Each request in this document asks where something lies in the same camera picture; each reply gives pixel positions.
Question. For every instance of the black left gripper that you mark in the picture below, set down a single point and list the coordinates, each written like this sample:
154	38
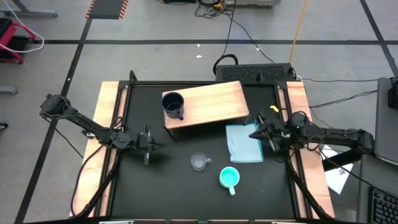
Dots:
146	143

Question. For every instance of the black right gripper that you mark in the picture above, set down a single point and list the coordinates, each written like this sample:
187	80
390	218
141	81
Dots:
273	129

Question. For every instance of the dark blue enamel mug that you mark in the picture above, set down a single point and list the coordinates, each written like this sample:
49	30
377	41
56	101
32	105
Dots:
172	104

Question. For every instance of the clear plastic cup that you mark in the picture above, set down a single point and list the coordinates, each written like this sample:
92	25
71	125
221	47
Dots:
198	161

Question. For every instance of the teal plastic mug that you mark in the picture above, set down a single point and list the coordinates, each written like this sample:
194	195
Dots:
229	177

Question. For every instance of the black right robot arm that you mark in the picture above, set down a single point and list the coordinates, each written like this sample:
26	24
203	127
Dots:
335	135

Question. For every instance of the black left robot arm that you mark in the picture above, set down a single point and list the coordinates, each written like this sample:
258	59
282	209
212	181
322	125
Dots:
84	123

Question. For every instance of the wooden shelf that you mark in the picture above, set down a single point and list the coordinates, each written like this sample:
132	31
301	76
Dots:
214	102

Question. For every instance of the light blue cloth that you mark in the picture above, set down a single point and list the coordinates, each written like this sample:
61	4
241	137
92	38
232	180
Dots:
242	146

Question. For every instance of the wooden side board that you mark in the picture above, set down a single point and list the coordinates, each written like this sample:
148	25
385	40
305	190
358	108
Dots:
298	93
102	102

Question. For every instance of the black perforated computer case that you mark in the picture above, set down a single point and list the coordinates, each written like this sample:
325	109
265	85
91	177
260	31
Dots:
252	73

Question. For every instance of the black desk beam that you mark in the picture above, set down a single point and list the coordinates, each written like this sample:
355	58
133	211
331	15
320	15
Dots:
342	159

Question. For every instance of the white paper sheet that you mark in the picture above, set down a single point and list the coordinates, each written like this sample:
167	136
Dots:
339	180

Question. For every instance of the grey desk top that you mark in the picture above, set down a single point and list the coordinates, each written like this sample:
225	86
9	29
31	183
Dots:
385	130
363	193

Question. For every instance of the grey equipment box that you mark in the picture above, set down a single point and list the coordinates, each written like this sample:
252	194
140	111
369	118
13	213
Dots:
252	2

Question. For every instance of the black device on desk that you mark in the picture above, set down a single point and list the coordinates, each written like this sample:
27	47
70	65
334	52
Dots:
393	93

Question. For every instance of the black hazard-striped mat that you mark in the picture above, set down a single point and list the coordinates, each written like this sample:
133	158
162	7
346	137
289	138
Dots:
107	9

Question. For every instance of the black keyboard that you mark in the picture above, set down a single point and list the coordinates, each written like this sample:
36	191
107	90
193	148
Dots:
385	208

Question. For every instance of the grey metal foot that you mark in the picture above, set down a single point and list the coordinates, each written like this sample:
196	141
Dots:
7	90

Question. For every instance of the grey metal table leg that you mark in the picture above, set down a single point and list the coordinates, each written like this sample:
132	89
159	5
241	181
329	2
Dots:
31	13

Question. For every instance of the red cart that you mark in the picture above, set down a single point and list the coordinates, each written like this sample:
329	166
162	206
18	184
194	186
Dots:
9	29

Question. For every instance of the black metal table frame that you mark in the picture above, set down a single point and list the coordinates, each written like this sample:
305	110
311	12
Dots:
146	83

